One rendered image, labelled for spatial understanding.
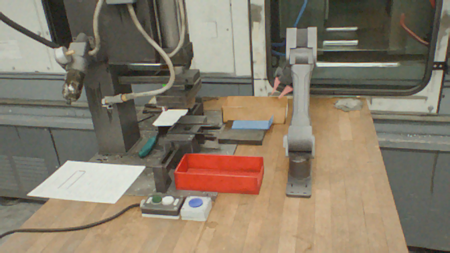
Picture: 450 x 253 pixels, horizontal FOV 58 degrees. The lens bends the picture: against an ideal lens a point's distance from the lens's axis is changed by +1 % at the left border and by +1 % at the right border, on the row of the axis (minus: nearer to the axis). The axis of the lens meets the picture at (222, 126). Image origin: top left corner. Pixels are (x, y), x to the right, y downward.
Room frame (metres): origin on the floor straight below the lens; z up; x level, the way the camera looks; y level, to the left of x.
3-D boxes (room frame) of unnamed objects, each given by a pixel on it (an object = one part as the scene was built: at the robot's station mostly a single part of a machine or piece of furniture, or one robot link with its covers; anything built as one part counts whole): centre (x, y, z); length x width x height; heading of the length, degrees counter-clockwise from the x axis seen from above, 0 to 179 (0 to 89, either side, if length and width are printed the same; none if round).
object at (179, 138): (1.27, 0.13, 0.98); 0.20 x 0.10 x 0.01; 165
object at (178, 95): (1.28, 0.20, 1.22); 0.26 x 0.18 x 0.30; 75
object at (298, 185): (1.02, -0.22, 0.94); 0.20 x 0.07 x 0.08; 165
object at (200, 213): (0.89, 0.09, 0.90); 0.07 x 0.07 x 0.06; 75
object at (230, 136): (1.35, -0.08, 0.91); 0.17 x 0.16 x 0.02; 165
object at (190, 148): (1.27, 0.13, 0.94); 0.20 x 0.10 x 0.07; 165
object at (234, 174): (1.04, 0.02, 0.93); 0.25 x 0.12 x 0.06; 75
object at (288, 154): (1.03, -0.22, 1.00); 0.09 x 0.06 x 0.06; 77
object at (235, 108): (1.50, -0.14, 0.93); 0.25 x 0.13 x 0.08; 75
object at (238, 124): (1.38, -0.12, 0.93); 0.15 x 0.07 x 0.03; 78
